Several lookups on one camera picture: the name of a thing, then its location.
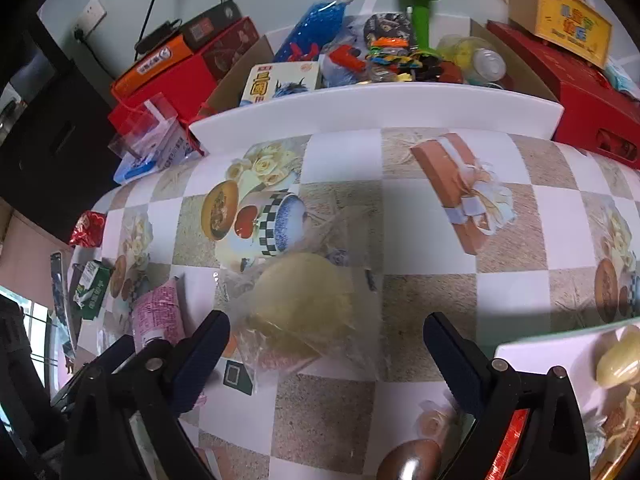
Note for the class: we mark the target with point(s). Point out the red patterned box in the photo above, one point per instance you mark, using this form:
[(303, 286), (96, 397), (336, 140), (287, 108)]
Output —
[(227, 52)]

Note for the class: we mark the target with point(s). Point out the clear plastic box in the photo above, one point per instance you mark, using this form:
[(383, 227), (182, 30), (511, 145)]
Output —
[(145, 125)]

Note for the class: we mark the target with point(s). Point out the red gift box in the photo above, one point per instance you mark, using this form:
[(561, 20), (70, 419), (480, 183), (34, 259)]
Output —
[(585, 90)]

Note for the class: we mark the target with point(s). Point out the orange box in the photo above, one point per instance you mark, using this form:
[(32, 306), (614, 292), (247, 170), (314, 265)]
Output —
[(155, 62)]

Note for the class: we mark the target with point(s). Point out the white board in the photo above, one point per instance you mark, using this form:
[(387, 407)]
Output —
[(375, 107)]

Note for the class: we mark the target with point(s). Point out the clear zip bags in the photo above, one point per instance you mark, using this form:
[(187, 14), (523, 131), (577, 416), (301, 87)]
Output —
[(145, 167)]

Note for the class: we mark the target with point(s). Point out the beige snack packet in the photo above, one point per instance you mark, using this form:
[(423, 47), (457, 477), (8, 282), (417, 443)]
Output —
[(620, 422)]

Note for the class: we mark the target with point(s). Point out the white printed box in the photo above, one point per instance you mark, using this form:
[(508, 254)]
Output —
[(280, 82)]

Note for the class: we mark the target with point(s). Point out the open cardboard box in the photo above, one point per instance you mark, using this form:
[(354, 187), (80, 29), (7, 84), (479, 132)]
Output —
[(232, 85)]

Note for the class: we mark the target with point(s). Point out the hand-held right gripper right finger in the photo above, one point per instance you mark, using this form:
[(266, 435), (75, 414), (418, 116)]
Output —
[(455, 355)]

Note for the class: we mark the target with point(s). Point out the green carton box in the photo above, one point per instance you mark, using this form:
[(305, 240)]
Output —
[(92, 290)]

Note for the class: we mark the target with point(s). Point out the white tray with teal rim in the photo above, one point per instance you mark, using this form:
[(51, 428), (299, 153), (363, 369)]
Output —
[(575, 352)]

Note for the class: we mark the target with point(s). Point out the red crinkled packet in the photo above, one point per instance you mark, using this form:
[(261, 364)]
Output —
[(87, 227)]

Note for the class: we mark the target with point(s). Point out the blue bead bottle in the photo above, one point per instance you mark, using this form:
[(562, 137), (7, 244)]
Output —
[(315, 25)]

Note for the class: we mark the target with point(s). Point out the light blue packet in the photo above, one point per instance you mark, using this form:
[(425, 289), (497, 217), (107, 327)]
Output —
[(622, 80)]

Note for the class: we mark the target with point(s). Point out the checkered printed tablecloth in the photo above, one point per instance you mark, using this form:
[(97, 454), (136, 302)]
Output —
[(345, 160)]

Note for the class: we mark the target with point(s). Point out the bag of colourful toys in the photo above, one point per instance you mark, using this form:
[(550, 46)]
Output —
[(395, 50)]

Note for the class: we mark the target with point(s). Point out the red plastic toy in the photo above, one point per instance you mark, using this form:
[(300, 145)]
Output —
[(345, 57)]

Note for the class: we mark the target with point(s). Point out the clear plastic bottle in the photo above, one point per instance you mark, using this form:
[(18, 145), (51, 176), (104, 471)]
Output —
[(482, 62)]

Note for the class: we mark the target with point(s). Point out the black cabinet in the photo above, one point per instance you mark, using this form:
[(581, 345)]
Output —
[(50, 130)]

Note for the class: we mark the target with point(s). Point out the pale yellow pastry packet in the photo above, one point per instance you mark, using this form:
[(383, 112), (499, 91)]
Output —
[(617, 362)]

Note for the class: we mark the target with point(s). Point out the dark brown box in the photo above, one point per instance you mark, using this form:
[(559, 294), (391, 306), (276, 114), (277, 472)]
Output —
[(210, 22)]

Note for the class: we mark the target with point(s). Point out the round pastry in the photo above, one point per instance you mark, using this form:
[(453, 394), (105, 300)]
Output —
[(300, 300)]

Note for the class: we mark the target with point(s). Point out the white wall socket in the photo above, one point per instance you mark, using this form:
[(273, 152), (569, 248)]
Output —
[(90, 16)]

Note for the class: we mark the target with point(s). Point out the black power adapter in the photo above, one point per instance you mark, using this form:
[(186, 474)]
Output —
[(160, 35)]

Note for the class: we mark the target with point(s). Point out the large red box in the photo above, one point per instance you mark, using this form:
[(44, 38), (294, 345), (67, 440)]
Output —
[(170, 85)]

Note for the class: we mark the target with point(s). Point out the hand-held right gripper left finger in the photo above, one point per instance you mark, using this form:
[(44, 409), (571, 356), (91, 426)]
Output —
[(200, 360)]

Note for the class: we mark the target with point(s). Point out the red snack packet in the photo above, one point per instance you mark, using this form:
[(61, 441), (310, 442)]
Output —
[(515, 435)]

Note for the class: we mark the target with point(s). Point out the pink snack packet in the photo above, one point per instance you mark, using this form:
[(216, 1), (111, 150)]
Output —
[(157, 312)]

